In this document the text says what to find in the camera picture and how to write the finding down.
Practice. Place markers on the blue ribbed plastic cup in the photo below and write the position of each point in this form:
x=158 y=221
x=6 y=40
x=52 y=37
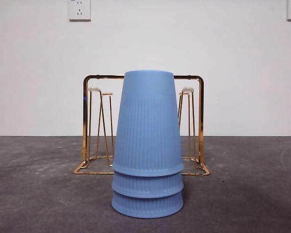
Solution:
x=148 y=121
x=148 y=185
x=148 y=206

